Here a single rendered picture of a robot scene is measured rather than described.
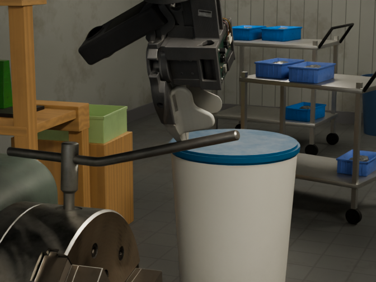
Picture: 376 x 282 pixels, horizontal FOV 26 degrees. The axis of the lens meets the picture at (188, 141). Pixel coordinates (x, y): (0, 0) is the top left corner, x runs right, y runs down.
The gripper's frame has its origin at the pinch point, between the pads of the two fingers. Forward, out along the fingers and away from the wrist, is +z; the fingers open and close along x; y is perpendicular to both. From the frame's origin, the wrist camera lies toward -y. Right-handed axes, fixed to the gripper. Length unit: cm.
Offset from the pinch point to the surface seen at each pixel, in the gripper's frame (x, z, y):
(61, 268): -14.8, 9.2, -11.1
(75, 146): 0.1, 2.6, -13.9
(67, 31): 498, 245, -280
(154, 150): -2.0, 1.0, -2.4
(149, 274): 1.2, 24.8, -7.9
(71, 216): -6.2, 8.7, -13.2
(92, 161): -1.5, 3.7, -11.3
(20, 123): 207, 142, -158
